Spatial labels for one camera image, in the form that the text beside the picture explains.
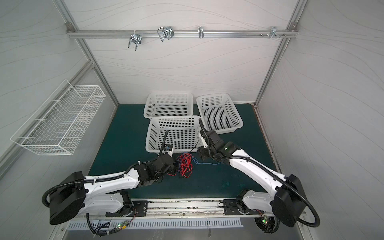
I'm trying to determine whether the green table mat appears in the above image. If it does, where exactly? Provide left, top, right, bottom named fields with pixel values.
left=89, top=104, right=277, bottom=199

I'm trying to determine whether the back left white basket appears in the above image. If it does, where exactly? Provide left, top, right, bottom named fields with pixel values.
left=143, top=92, right=194, bottom=119

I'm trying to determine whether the white slotted cable duct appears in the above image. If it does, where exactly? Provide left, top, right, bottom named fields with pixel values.
left=67, top=218, right=244, bottom=231

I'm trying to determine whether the metal hook clamp left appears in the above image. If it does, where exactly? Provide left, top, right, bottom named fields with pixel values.
left=128, top=33, right=142, bottom=51

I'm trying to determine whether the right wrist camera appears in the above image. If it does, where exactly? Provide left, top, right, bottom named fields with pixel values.
left=199, top=134, right=208, bottom=149

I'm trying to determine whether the metal hook clamp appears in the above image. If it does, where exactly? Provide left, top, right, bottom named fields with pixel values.
left=260, top=27, right=287, bottom=39
left=128, top=33, right=142, bottom=51

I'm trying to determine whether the metal hook clamp right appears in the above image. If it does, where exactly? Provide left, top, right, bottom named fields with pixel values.
left=260, top=27, right=287, bottom=39

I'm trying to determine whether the back right white basket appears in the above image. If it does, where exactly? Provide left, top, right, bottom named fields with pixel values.
left=197, top=94, right=244, bottom=135

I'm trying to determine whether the aluminium cross rail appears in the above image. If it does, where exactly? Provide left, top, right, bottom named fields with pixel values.
left=67, top=29, right=299, bottom=39

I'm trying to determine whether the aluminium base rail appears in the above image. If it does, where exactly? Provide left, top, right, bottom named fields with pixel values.
left=59, top=196, right=307, bottom=221

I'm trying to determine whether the white wire wall basket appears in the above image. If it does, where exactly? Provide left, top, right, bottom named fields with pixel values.
left=10, top=80, right=106, bottom=156

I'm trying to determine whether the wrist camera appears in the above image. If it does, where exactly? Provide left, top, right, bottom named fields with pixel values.
left=164, top=144, right=174, bottom=157
left=199, top=134, right=208, bottom=149

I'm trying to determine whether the red cable with clip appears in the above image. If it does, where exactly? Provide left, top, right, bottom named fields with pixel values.
left=167, top=152, right=194, bottom=178

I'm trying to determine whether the front white perforated basket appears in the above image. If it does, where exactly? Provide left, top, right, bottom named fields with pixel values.
left=145, top=116, right=203, bottom=154

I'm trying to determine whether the small metal bracket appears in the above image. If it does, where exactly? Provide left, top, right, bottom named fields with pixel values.
left=198, top=27, right=204, bottom=39

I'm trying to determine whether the metal u-bolt clamp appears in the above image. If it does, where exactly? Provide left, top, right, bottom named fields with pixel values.
left=157, top=26, right=175, bottom=42

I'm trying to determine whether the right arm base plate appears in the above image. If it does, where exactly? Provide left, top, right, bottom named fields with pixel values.
left=218, top=199, right=265, bottom=216

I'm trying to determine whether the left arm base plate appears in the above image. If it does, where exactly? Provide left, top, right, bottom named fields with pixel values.
left=106, top=201, right=149, bottom=218

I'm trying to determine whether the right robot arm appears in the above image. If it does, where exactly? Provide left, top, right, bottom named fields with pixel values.
left=200, top=129, right=321, bottom=228

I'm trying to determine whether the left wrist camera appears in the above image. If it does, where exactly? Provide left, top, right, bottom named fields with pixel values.
left=164, top=144, right=174, bottom=157

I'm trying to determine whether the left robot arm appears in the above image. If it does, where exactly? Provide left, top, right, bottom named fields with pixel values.
left=42, top=154, right=180, bottom=225

